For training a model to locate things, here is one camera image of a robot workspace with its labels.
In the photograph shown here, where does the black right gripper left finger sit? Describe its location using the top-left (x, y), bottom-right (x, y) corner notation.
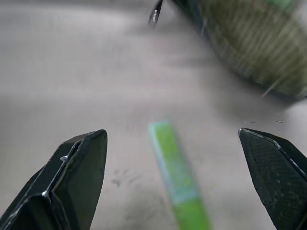
top-left (0, 129), bottom-right (107, 230)

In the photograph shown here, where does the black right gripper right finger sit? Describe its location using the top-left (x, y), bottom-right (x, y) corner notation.
top-left (238, 127), bottom-right (307, 230)

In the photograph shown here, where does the green rectangular packet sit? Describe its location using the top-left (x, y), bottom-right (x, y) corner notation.
top-left (148, 121), bottom-right (211, 230)

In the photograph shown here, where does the woven green basket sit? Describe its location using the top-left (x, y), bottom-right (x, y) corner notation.
top-left (170, 0), bottom-right (307, 99)

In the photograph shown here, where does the black zipper pull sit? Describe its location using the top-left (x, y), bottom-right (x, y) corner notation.
top-left (148, 0), bottom-right (164, 27)

